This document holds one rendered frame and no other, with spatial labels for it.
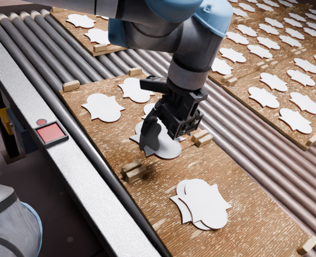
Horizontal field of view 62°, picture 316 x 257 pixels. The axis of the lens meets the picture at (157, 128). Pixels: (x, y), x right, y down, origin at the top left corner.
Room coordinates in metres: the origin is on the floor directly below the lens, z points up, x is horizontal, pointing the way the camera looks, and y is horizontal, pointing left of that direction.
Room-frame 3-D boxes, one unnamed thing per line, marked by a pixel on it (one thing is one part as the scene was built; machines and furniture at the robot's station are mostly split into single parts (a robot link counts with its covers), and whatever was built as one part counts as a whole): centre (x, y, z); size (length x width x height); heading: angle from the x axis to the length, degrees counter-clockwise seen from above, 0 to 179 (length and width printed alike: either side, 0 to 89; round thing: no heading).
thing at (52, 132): (0.48, 0.30, 0.92); 0.06 x 0.06 x 0.01; 52
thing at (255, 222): (0.38, -0.21, 0.93); 0.41 x 0.35 x 0.02; 48
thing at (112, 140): (0.66, 0.09, 0.93); 0.41 x 0.35 x 0.02; 48
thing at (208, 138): (0.61, -0.16, 0.95); 0.06 x 0.02 x 0.03; 138
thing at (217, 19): (0.44, -0.02, 1.36); 0.09 x 0.08 x 0.11; 109
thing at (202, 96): (0.44, -0.03, 1.20); 0.09 x 0.08 x 0.12; 48
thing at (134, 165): (0.43, 0.04, 0.95); 0.06 x 0.02 x 0.03; 138
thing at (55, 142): (0.48, 0.30, 0.92); 0.08 x 0.08 x 0.02; 52
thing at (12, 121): (0.60, 0.46, 0.77); 0.14 x 0.11 x 0.18; 52
